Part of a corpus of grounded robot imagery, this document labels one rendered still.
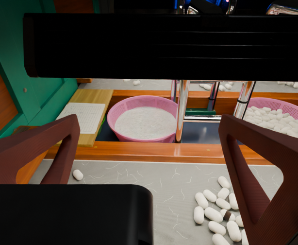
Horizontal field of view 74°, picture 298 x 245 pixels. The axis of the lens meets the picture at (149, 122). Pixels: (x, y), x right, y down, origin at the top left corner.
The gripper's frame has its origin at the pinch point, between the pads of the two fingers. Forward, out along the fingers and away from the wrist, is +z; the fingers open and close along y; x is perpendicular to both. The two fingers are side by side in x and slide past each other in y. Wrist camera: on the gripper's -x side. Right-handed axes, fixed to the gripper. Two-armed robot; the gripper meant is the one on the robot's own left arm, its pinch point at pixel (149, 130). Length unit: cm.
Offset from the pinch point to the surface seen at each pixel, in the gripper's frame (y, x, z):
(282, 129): -45, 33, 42
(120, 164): 7.8, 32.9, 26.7
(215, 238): -12.3, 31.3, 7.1
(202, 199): -11.6, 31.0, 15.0
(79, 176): 17.0, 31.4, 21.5
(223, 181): -17.9, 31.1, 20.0
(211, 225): -12.3, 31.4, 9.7
